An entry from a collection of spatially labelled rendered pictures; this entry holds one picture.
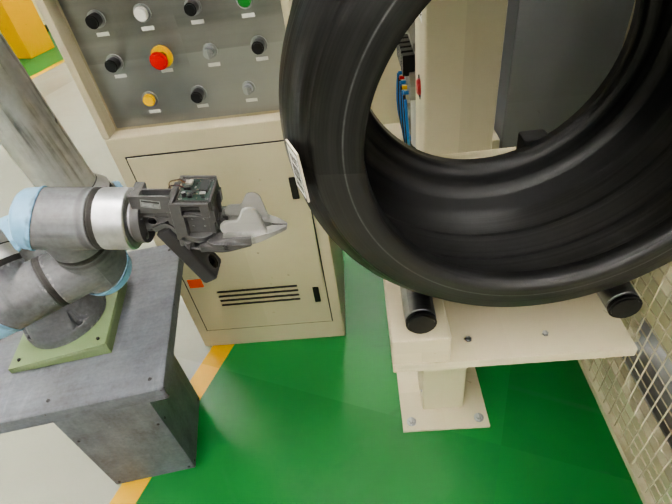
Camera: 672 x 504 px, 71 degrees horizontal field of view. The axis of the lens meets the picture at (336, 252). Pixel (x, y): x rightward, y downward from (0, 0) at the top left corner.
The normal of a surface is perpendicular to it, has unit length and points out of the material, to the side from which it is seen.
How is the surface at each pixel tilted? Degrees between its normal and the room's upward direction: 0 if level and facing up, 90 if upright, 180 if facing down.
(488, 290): 101
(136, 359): 0
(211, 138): 90
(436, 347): 90
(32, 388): 0
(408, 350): 90
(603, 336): 0
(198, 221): 90
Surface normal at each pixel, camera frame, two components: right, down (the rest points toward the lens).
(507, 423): -0.12, -0.74
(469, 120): 0.00, 0.67
